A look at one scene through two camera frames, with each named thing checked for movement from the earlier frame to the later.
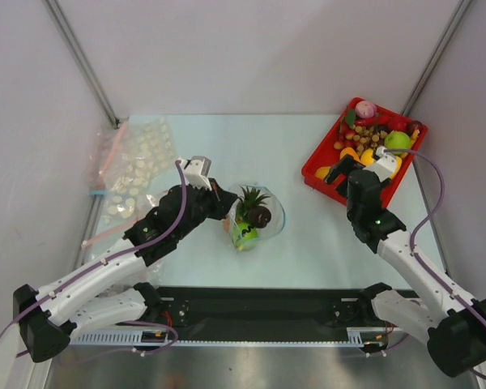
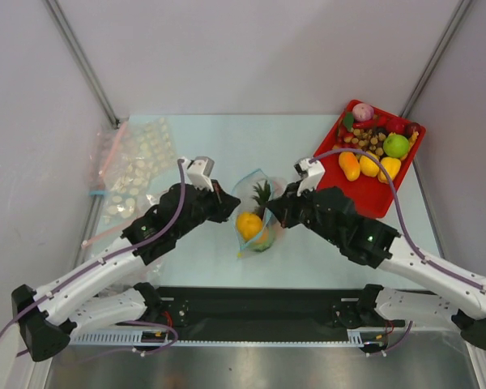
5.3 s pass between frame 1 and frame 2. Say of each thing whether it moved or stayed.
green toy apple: stayed
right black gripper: moved
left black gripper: stayed
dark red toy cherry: stayed
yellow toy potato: moved
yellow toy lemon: stayed
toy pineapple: moved
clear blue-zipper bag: moved
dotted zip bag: stayed
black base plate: stayed
